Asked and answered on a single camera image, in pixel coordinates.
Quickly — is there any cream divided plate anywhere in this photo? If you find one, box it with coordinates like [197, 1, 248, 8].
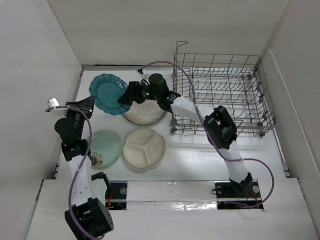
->
[122, 128, 166, 169]

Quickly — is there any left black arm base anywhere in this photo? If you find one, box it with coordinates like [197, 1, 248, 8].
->
[100, 181, 128, 211]

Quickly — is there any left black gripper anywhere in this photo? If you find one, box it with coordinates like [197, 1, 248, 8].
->
[63, 95, 94, 139]

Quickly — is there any silver foil tape strip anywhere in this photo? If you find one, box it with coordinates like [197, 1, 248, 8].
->
[126, 181, 218, 211]

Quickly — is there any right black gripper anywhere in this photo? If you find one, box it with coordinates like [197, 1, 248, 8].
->
[118, 81, 160, 106]

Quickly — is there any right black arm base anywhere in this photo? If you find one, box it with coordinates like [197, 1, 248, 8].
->
[211, 179, 263, 210]

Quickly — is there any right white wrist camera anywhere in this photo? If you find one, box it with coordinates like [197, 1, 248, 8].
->
[136, 68, 150, 80]

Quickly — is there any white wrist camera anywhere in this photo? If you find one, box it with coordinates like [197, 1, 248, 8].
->
[136, 68, 150, 80]
[47, 98, 60, 111]

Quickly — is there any dark teal scalloped plate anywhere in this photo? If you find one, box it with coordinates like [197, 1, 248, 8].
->
[88, 73, 131, 116]

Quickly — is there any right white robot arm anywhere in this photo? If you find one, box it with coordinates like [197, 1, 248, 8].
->
[118, 73, 253, 198]

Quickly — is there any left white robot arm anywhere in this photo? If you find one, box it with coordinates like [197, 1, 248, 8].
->
[54, 95, 114, 240]

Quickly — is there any speckled brown round plate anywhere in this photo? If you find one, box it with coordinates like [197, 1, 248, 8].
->
[123, 100, 167, 126]

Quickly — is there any grey wire dish rack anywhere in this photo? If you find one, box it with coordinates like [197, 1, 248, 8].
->
[172, 41, 277, 137]

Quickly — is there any mint green flower plate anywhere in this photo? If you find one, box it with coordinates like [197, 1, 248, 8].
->
[88, 130, 123, 168]

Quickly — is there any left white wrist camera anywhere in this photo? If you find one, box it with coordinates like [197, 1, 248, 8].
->
[47, 98, 60, 111]

